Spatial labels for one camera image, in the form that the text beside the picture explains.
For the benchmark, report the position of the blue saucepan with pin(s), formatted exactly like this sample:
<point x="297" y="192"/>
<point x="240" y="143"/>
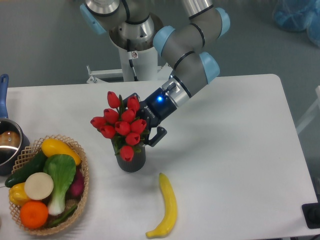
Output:
<point x="12" y="138"/>

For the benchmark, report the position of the dark green cucumber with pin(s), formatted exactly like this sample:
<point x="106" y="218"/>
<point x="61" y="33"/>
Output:
<point x="33" y="166"/>

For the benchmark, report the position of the round cream white slice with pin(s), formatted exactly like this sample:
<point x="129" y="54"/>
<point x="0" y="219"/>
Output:
<point x="39" y="186"/>

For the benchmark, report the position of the green chili pepper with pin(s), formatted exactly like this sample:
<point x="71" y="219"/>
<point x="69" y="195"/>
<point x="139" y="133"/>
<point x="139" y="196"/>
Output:
<point x="63" y="217"/>

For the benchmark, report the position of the yellow squash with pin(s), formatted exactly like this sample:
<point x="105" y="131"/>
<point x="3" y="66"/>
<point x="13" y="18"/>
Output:
<point x="52" y="146"/>

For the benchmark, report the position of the yellow bell pepper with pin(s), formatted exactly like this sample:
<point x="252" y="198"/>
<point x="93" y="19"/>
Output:
<point x="17" y="194"/>

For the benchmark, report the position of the orange fruit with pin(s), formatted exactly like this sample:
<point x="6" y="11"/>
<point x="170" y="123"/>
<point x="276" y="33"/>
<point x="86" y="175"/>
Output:
<point x="34" y="214"/>

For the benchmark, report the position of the yellow banana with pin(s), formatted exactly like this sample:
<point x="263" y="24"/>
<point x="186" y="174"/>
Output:
<point x="170" y="210"/>

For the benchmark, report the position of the dark grey ribbed vase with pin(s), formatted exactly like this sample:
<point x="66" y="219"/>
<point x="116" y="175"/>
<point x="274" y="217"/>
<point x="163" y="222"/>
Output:
<point x="137" y="162"/>

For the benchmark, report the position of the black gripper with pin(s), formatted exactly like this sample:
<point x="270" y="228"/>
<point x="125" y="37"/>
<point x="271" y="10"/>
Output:
<point x="154" y="109"/>

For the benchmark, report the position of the white frame at right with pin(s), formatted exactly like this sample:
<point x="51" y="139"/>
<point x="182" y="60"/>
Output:
<point x="310" y="114"/>

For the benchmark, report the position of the green bok choy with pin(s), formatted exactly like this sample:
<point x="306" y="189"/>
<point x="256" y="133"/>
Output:
<point x="62" y="169"/>

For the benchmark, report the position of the woven wicker basket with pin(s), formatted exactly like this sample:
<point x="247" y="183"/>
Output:
<point x="26" y="155"/>

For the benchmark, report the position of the black device at edge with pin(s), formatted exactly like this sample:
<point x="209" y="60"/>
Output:
<point x="311" y="213"/>

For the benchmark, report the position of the purple sweet potato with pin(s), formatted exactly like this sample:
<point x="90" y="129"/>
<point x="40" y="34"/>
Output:
<point x="77" y="187"/>

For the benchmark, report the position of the blue plastic bag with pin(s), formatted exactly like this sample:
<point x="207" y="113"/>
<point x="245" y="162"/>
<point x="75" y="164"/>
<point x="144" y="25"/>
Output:
<point x="299" y="16"/>

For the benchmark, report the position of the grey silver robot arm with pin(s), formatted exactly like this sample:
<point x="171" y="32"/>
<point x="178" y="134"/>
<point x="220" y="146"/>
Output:
<point x="141" y="38"/>

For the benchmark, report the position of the red tulip bouquet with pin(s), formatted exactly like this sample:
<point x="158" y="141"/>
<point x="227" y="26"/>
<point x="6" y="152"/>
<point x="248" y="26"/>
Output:
<point x="121" y="124"/>

